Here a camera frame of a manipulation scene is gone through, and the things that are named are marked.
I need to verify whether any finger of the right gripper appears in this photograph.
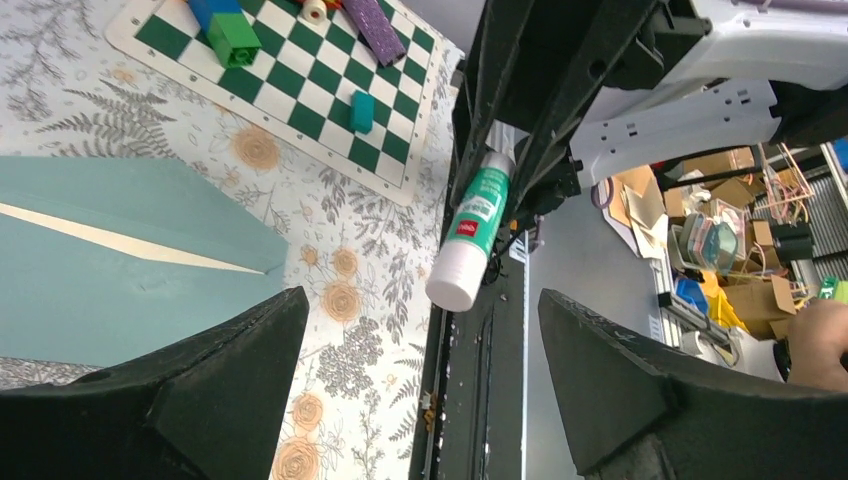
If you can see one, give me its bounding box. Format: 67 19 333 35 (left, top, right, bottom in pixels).
450 1 570 206
507 1 657 219

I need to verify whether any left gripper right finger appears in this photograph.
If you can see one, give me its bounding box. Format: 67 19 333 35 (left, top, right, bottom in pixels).
538 289 847 479

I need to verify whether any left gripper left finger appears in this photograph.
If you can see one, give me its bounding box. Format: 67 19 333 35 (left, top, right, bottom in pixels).
1 287 310 479

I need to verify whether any beige letter paper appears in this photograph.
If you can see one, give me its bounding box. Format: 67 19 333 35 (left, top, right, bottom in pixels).
1 203 263 275

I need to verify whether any light blue envelope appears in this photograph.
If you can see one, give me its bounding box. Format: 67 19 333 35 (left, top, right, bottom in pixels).
1 157 288 366

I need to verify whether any green white glue stick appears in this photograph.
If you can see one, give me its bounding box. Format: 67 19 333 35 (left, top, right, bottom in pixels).
425 152 514 312

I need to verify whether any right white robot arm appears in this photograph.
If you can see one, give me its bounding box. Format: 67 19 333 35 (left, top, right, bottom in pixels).
447 1 847 220

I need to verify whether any person hand in background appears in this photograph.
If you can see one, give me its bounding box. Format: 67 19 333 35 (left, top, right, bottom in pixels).
788 299 847 392

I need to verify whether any floral table mat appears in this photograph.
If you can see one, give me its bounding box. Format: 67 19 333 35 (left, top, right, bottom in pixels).
1 1 461 479

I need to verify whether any teal small block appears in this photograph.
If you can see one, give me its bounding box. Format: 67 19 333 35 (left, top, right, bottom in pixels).
349 91 375 134

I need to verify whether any green white chessboard mat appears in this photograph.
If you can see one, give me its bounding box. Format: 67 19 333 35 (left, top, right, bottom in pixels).
105 1 444 206

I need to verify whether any blue green lego block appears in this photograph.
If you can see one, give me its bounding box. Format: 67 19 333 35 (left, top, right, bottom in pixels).
187 0 261 68

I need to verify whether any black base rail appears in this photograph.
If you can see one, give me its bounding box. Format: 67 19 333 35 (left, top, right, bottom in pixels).
406 242 526 479

